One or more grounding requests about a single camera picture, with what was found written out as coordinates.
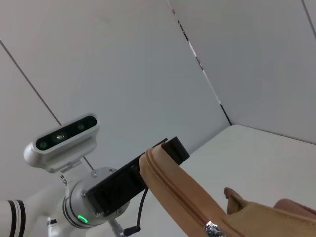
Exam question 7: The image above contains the silver metal zipper pull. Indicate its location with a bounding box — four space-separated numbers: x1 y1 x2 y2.
203 221 228 237

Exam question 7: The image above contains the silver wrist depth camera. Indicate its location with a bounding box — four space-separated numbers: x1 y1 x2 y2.
23 113 101 174

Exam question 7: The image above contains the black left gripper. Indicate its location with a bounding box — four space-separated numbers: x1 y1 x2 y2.
87 136 190 217

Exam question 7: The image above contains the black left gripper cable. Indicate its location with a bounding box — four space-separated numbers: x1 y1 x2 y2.
108 187 149 237

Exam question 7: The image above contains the khaki canvas food bag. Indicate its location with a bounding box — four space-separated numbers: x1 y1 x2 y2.
138 147 316 237

